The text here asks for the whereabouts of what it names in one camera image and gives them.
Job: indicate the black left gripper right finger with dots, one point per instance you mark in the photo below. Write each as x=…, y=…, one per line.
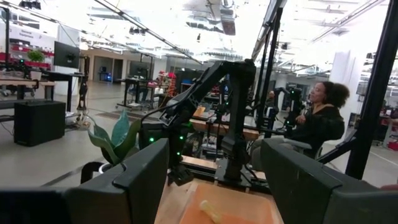
x=304, y=193

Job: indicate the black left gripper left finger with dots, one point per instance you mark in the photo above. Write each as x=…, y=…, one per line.
x=136, y=183

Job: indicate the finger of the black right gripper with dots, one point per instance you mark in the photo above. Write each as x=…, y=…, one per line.
x=185, y=177

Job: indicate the pale yellow pill bottle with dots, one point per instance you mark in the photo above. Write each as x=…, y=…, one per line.
x=210, y=211

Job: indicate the background black robot arm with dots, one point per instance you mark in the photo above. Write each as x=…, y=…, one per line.
x=290, y=105

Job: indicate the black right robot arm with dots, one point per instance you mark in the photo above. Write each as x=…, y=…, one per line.
x=237, y=109

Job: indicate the translucent orange plastic bin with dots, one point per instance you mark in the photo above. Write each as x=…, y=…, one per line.
x=236, y=202

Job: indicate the grey office chair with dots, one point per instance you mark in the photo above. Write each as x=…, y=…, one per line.
x=303, y=147

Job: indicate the green snake plant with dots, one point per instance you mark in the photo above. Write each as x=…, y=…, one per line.
x=116, y=140

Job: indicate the wooden background table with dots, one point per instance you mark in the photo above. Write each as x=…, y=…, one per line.
x=224, y=127

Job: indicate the person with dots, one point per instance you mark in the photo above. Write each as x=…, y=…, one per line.
x=320, y=124

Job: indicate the black box cabinet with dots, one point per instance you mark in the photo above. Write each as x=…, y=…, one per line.
x=38, y=123

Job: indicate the leafy plant in white pot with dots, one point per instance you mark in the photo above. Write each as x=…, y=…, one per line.
x=36, y=60

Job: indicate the thin black frame post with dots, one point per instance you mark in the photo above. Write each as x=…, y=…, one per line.
x=269, y=68

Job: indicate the thick black frame post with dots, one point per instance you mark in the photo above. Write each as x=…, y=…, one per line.
x=373, y=93

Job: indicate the wall-side black monitor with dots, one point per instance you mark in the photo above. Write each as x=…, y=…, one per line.
x=66, y=54

